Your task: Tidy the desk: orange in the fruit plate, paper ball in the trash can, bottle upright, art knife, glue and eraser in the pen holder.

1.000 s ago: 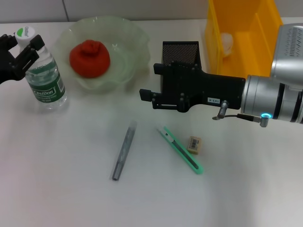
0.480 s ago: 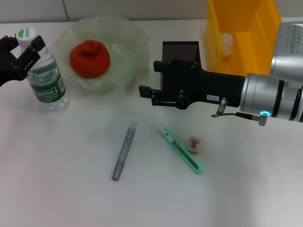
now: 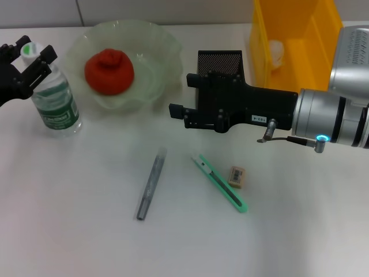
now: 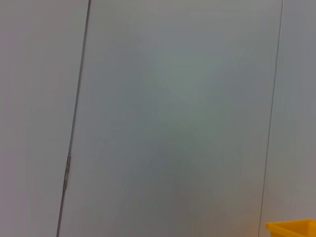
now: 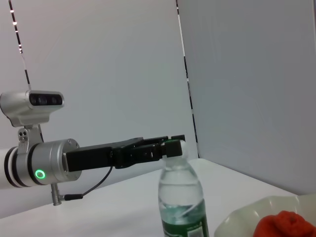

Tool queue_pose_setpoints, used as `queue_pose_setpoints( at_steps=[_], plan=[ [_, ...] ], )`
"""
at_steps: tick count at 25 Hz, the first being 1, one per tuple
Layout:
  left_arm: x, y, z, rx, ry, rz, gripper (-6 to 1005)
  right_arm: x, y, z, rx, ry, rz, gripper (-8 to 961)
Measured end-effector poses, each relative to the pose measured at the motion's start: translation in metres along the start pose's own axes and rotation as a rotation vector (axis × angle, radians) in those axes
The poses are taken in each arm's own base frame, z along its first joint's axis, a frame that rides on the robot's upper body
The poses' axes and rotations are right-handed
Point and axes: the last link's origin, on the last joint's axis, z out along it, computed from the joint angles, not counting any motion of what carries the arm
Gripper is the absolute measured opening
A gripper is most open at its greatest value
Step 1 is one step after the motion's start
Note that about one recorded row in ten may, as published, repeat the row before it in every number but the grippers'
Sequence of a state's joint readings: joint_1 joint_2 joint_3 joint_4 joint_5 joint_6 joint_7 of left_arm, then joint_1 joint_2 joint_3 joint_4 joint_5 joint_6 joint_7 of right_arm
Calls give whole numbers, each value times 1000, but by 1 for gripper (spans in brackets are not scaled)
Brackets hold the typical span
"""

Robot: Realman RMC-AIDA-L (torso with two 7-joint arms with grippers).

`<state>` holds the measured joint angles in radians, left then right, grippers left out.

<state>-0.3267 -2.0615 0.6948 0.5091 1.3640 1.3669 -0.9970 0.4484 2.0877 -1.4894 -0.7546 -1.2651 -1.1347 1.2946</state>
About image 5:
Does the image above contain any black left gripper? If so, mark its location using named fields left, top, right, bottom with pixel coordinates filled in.
left=65, top=136, right=184, bottom=173

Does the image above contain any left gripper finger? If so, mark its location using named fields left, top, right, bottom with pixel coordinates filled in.
left=162, top=134, right=186, bottom=144

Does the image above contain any clear water bottle green label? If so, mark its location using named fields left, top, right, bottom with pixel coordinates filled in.
left=157, top=139, right=210, bottom=237

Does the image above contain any green glass fruit plate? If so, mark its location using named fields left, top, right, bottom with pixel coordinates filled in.
left=213, top=194, right=316, bottom=237

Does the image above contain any left gripper cable with plugs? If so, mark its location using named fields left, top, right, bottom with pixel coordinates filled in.
left=50, top=164, right=115, bottom=207

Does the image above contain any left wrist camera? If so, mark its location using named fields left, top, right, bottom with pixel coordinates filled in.
left=0, top=89, right=66, bottom=149

